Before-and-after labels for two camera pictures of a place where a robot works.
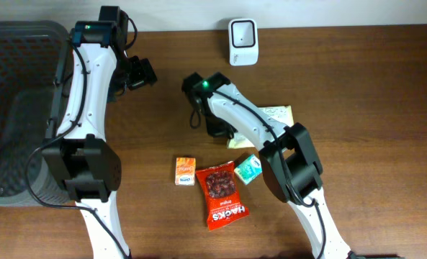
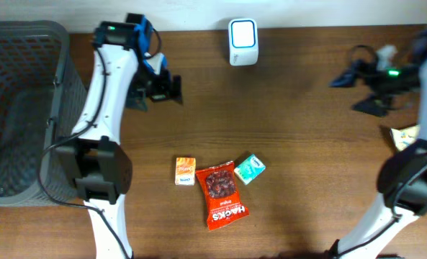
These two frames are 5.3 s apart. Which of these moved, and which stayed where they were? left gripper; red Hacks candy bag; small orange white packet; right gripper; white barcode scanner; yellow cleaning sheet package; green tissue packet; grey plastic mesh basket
Moved: yellow cleaning sheet package; left gripper; right gripper
Stayed: white barcode scanner; small orange white packet; grey plastic mesh basket; green tissue packet; red Hacks candy bag
